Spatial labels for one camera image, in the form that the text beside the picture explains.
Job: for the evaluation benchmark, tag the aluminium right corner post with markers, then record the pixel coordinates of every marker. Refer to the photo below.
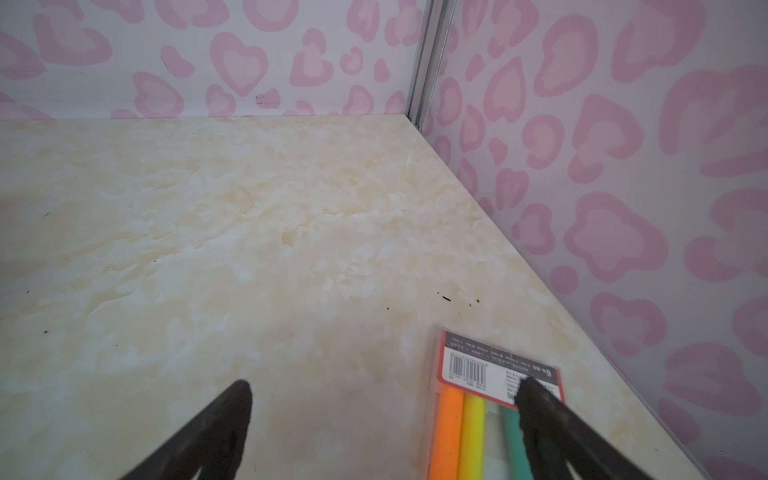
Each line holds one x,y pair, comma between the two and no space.
438,18

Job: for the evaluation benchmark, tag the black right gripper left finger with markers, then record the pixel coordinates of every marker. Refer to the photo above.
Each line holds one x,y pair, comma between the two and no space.
209,446

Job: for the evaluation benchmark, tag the coloured marker pack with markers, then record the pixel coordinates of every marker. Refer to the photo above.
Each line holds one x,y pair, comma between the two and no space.
472,427

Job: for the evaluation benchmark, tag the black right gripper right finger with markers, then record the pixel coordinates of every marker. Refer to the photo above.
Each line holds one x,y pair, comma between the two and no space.
560,444

